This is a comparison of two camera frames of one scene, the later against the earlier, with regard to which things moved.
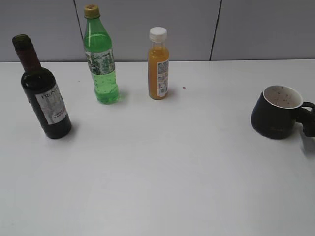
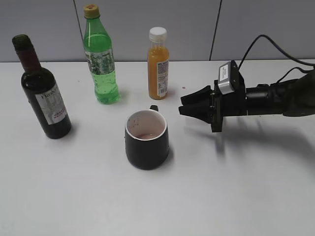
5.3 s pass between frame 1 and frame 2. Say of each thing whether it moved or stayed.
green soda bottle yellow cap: stayed
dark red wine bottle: stayed
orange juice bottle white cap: stayed
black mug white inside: moved
